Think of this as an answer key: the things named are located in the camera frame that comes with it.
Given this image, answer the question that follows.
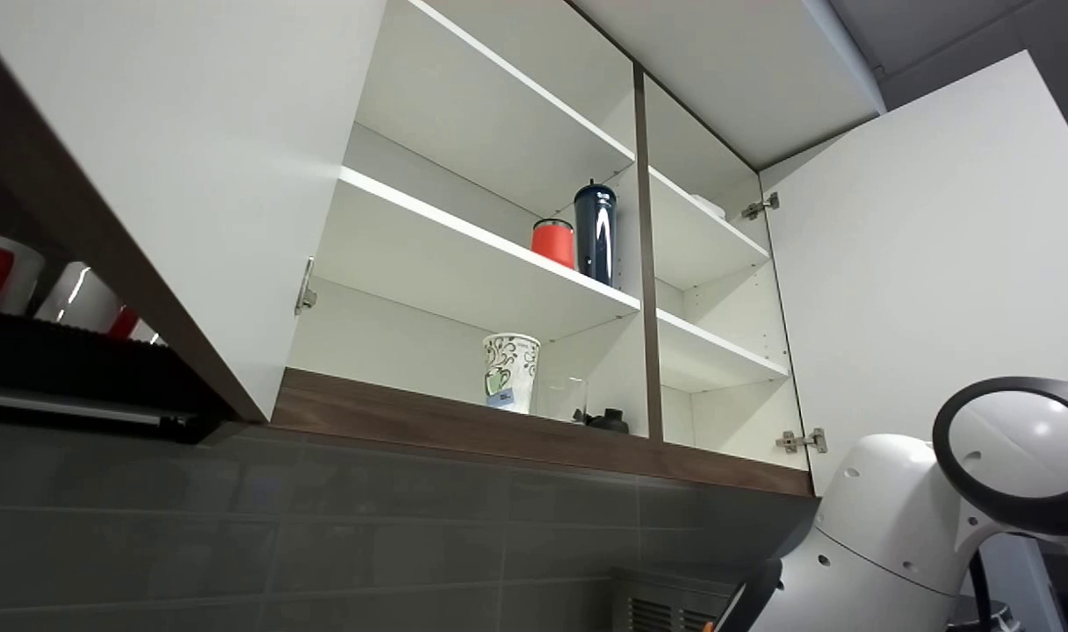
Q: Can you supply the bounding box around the white and red mug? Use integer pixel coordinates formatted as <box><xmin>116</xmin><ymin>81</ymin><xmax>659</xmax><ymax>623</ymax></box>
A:
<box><xmin>0</xmin><ymin>225</ymin><xmax>48</xmax><ymax>319</ymax></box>
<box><xmin>33</xmin><ymin>258</ymin><xmax>170</xmax><ymax>351</ymax></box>

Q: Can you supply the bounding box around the small black object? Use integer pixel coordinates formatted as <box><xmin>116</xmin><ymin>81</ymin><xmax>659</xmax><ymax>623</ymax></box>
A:
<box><xmin>573</xmin><ymin>405</ymin><xmax>631</xmax><ymax>434</ymax></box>

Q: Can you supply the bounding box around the black shelf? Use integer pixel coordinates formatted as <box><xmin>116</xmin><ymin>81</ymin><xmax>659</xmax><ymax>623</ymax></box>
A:
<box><xmin>0</xmin><ymin>306</ymin><xmax>241</xmax><ymax>446</ymax></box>

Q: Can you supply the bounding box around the white cabinet door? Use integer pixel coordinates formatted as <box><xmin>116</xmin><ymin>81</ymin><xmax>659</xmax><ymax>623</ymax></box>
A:
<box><xmin>756</xmin><ymin>51</ymin><xmax>1068</xmax><ymax>503</ymax></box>
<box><xmin>0</xmin><ymin>0</ymin><xmax>395</xmax><ymax>427</ymax></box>

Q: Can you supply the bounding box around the red cup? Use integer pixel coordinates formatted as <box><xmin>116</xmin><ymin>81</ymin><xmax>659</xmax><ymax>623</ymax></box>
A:
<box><xmin>529</xmin><ymin>213</ymin><xmax>581</xmax><ymax>275</ymax></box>

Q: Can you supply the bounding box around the metal cabinet door hinge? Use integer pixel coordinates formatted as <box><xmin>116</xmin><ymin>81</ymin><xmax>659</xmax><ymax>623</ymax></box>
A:
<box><xmin>290</xmin><ymin>260</ymin><xmax>322</xmax><ymax>319</ymax></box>
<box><xmin>774</xmin><ymin>425</ymin><xmax>831</xmax><ymax>460</ymax></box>
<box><xmin>738</xmin><ymin>190</ymin><xmax>784</xmax><ymax>225</ymax></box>

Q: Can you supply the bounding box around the white wall cabinet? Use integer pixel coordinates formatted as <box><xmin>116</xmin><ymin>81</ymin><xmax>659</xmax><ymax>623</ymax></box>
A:
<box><xmin>267</xmin><ymin>0</ymin><xmax>892</xmax><ymax>503</ymax></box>

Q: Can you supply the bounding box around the printed white paper cup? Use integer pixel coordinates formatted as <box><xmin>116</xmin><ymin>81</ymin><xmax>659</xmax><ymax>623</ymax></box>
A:
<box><xmin>478</xmin><ymin>331</ymin><xmax>546</xmax><ymax>419</ymax></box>

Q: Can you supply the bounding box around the dark blue tumbler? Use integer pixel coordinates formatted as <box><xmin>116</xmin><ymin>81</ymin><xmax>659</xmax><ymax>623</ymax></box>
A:
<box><xmin>573</xmin><ymin>177</ymin><xmax>622</xmax><ymax>288</ymax></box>

